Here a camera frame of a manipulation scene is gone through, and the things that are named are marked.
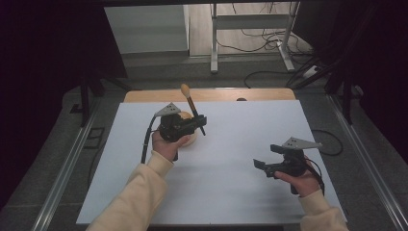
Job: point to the dark curtain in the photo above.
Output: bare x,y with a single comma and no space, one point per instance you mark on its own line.
38,64
378,57

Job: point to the white power strip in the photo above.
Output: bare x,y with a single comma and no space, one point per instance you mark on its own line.
310,71

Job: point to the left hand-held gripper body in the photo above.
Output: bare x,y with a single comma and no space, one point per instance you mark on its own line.
171,127

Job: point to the white table mat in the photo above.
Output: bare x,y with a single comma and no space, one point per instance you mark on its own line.
231,179

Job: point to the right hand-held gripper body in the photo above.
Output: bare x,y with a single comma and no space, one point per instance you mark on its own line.
293,162

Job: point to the person's right hand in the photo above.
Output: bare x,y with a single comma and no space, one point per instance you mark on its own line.
303,184

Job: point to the aluminium floor rail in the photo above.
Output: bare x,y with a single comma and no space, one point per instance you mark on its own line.
64,173
369,160

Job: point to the white panel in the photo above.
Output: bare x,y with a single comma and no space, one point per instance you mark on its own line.
147,29

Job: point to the wooden table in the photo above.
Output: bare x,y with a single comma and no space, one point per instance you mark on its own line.
218,95

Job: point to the makeup brush with gold ferrule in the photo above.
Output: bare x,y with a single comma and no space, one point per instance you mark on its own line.
192,107

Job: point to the black metal stand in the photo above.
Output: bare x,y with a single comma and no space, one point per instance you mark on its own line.
346,93
85,96

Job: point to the person's left hand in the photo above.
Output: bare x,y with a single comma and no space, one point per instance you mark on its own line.
165,148

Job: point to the white metal desk frame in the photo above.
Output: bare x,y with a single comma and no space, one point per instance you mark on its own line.
250,21

